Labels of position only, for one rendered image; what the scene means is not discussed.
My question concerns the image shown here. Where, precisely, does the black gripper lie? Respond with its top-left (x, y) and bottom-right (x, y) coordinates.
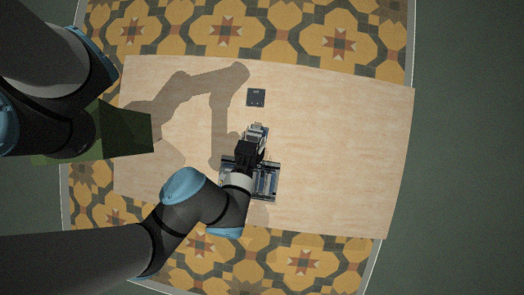
top-left (230, 131), bottom-right (266, 178)

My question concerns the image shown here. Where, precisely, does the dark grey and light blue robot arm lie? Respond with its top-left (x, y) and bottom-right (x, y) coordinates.
top-left (0, 0), bottom-right (255, 295)

